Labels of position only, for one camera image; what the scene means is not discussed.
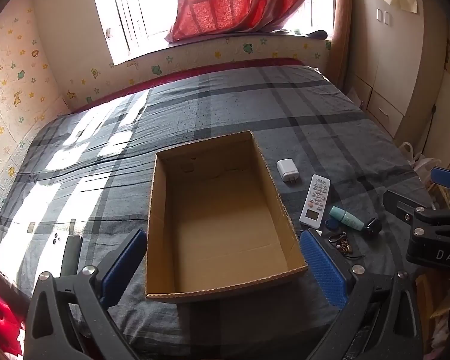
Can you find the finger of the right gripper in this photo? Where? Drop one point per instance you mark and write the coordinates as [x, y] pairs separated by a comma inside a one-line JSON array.
[[408, 211], [440, 176]]

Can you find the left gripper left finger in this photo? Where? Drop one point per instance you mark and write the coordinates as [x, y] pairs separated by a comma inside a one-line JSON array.
[[118, 267]]

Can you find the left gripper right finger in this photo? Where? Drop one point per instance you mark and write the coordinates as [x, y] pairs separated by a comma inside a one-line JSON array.
[[329, 278]]

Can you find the black glossy jar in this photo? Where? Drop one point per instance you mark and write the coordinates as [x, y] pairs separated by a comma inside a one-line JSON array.
[[372, 229]]

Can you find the metal keychain with charms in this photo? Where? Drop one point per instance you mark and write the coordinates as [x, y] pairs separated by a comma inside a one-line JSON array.
[[342, 244]]

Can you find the blue key fob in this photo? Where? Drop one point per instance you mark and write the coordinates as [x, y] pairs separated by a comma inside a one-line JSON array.
[[332, 224]]

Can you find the teal lotion bottle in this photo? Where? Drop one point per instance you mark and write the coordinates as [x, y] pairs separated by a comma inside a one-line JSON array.
[[346, 218]]

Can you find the white remote control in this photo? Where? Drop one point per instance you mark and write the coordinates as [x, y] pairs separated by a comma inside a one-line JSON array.
[[315, 202]]

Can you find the brown cardboard box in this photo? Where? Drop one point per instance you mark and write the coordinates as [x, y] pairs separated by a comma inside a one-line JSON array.
[[216, 223]]

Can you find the white power adapter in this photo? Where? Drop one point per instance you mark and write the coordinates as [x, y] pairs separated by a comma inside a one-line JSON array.
[[287, 170]]

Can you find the white plastic bag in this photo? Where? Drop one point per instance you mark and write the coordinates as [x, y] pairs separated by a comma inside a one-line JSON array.
[[421, 165]]

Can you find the black smartphone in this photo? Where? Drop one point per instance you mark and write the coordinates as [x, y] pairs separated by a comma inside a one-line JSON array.
[[71, 256]]

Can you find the wooden shelf with items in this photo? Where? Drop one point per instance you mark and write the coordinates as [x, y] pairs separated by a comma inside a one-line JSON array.
[[433, 295]]

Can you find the grey plaid bed sheet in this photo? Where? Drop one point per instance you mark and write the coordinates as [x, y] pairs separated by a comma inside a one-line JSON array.
[[90, 174]]

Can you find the red blanket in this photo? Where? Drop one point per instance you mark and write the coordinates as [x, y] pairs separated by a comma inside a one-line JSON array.
[[11, 333]]

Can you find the beige wardrobe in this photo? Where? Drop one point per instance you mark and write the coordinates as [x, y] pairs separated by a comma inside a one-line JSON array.
[[396, 63]]

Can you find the red curtain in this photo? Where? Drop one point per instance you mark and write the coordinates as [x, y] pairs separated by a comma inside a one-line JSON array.
[[196, 18]]

